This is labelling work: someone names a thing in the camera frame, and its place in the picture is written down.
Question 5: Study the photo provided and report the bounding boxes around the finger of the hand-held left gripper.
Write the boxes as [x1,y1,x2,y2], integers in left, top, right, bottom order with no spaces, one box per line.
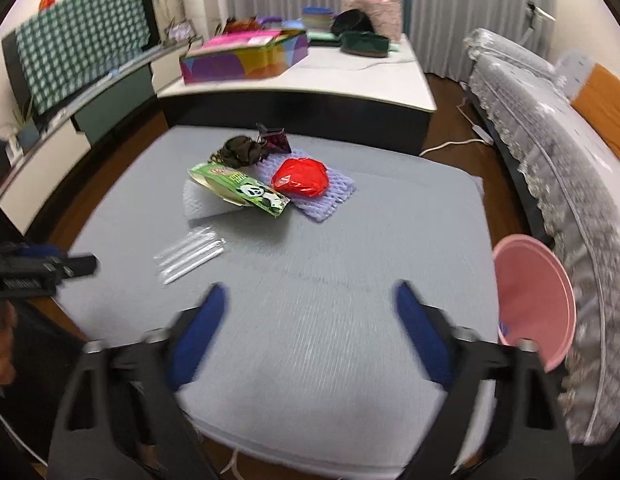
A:
[50,254,99,281]
[14,243,64,260]

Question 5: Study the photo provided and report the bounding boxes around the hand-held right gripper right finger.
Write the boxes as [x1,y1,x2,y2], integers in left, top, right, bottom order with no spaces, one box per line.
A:
[394,280,576,480]

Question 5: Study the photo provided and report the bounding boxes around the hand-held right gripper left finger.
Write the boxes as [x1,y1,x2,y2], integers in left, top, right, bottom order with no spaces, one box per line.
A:
[47,282,228,480]

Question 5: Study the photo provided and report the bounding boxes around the clear plastic wrapper bundle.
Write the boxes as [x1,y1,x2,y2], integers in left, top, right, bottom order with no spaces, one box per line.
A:
[152,226,226,286]

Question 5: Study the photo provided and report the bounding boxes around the pink plastic bin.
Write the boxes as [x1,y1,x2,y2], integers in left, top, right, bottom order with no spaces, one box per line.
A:
[491,233,577,373]

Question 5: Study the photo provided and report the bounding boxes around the green panda snack packet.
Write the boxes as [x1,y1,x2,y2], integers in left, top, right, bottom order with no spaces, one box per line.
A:
[186,160,291,217]

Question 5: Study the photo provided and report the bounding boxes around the purple foam net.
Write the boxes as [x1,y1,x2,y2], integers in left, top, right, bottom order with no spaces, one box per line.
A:
[252,150,357,223]

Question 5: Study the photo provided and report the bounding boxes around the red plastic bag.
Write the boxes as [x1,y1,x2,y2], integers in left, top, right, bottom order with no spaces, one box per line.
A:
[271,157,330,198]

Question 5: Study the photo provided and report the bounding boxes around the brown floral cloth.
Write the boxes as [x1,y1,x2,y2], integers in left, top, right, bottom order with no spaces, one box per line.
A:
[212,135,271,168]

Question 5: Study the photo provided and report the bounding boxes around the person's left hand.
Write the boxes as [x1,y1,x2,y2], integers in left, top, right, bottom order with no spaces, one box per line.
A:
[0,305,17,386]

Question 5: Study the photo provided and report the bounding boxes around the small potted plant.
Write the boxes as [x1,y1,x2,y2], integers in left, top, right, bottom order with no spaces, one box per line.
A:
[0,92,42,155]

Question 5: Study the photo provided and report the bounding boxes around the white television cabinet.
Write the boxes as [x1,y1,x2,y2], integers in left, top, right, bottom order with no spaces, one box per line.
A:
[0,40,203,236]

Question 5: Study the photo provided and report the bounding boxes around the black television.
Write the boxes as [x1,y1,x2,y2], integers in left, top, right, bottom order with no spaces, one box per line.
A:
[1,0,161,126]

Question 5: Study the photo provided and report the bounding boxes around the pink striped sock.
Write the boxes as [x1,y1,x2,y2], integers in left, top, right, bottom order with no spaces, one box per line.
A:
[255,122,293,156]

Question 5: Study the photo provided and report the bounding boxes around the grey quilted sofa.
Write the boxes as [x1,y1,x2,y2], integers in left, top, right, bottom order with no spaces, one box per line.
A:
[462,27,620,446]

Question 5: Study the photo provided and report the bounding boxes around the white power strip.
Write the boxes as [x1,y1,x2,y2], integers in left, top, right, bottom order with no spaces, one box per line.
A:
[457,105,494,144]

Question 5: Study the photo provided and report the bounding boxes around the green checked cloth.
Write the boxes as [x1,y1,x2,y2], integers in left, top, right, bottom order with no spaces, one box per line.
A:
[15,0,152,116]

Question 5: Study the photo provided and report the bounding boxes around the colourful cardboard box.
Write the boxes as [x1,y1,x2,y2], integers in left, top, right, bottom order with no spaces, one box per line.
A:
[179,30,309,85]

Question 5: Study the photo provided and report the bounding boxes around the white coffee table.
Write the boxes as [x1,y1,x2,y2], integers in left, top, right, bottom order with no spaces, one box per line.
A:
[157,32,437,156]

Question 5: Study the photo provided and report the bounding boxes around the tall green plant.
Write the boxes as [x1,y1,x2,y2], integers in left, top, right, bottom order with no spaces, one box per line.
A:
[152,0,185,45]

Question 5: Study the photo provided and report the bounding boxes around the pink flat box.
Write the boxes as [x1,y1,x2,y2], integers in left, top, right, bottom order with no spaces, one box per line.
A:
[202,30,283,52]

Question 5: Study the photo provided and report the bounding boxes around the red brown foil packet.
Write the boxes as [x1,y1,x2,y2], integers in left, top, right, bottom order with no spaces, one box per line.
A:
[223,18,261,36]

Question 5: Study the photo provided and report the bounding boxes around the orange cushion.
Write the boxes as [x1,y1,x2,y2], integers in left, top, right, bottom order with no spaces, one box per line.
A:
[571,62,620,162]

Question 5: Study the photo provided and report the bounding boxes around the mint green tray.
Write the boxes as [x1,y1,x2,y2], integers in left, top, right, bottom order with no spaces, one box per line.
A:
[307,30,402,52]

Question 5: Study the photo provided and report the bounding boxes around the black hat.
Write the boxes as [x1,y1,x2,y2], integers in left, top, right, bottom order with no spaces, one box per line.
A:
[331,9,374,36]

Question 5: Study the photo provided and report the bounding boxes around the pink woven basket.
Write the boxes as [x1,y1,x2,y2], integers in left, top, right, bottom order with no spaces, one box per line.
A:
[347,0,403,41]

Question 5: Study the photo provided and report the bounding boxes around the grey white curtain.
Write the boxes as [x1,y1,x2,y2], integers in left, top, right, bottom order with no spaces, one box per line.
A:
[222,0,558,78]

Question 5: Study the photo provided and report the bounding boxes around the blue plastic bowls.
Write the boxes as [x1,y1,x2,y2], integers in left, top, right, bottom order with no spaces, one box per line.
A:
[302,6,336,31]

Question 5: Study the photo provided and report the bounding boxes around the white power cable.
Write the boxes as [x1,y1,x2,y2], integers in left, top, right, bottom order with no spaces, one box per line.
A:
[419,137,483,157]

